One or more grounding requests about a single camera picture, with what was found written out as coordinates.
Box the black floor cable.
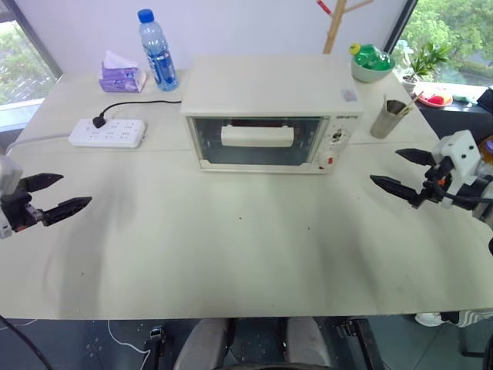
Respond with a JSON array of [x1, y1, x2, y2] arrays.
[[0, 314, 52, 370]]

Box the metal cup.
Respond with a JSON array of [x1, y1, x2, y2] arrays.
[[369, 99, 407, 140]]

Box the green plastic bottle yellow cap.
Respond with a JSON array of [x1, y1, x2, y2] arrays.
[[349, 43, 394, 72]]

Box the glass oven door white handle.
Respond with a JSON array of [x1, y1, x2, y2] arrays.
[[188, 115, 330, 166]]

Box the purple tissue pack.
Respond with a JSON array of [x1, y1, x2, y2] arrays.
[[99, 49, 149, 94]]

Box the pale green bowl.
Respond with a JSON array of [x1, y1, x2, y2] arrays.
[[350, 57, 396, 84]]

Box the white shoe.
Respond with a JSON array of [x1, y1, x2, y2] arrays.
[[414, 311, 444, 328]]

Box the wooden sticks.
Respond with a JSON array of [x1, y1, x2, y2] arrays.
[[382, 90, 425, 117]]

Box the black plug with cable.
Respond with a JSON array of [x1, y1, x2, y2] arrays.
[[92, 99, 183, 130]]

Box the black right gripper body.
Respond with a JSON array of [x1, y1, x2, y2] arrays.
[[421, 156, 454, 206]]

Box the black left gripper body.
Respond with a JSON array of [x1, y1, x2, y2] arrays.
[[0, 180, 45, 234]]

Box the wooden coat stand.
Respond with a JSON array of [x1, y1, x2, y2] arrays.
[[315, 0, 375, 55]]

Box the red plate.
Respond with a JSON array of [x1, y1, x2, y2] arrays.
[[417, 86, 454, 107]]

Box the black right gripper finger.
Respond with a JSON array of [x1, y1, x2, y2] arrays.
[[369, 175, 425, 208], [395, 148, 438, 168]]

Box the green potted plant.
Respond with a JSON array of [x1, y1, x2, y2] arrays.
[[401, 39, 452, 84]]

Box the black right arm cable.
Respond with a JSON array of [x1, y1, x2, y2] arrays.
[[441, 191, 493, 204]]

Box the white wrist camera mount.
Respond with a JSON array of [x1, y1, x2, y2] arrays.
[[0, 153, 25, 240], [431, 129, 483, 210]]

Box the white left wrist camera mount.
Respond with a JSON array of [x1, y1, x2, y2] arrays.
[[0, 153, 25, 240]]

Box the white toaster oven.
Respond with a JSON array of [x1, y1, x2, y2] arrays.
[[179, 53, 365, 174]]

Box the white power strip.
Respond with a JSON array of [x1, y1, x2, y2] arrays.
[[68, 118, 149, 150]]

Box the white floor cable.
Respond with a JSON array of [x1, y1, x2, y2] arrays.
[[106, 308, 152, 352]]

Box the black metal frame leg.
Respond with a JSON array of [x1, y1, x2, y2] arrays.
[[335, 316, 384, 370], [143, 325, 167, 370]]

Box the striped grey white cloth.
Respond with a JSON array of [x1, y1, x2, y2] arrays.
[[457, 308, 493, 328]]

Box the black side table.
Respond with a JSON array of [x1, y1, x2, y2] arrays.
[[417, 100, 493, 144]]

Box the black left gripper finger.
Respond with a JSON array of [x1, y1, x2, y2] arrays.
[[23, 173, 65, 193], [41, 196, 93, 227]]

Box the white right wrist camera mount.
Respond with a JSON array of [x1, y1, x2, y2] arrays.
[[431, 129, 483, 210]]

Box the clear water bottle blue cap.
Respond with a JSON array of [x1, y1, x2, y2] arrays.
[[137, 8, 180, 93]]

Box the grey rounded shape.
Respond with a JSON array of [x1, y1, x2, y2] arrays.
[[172, 317, 233, 370]]

